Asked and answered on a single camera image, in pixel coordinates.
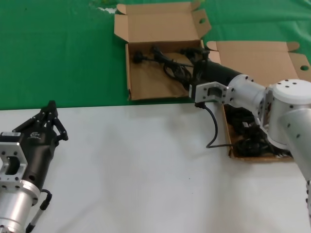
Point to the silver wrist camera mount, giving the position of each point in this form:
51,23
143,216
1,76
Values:
13,148
206,93

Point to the torn-edged open cardboard box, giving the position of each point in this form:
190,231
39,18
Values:
150,80

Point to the green table cloth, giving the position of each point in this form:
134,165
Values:
60,60

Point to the black plug with white label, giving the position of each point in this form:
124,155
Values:
245,124

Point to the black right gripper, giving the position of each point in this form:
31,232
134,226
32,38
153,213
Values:
213,71

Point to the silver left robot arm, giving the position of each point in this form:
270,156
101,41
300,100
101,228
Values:
14,204

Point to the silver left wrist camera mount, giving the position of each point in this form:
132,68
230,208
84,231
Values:
13,148

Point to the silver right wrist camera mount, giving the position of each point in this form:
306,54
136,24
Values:
206,93

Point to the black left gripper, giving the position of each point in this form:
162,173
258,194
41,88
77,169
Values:
39,150

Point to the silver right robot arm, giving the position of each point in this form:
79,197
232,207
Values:
286,111

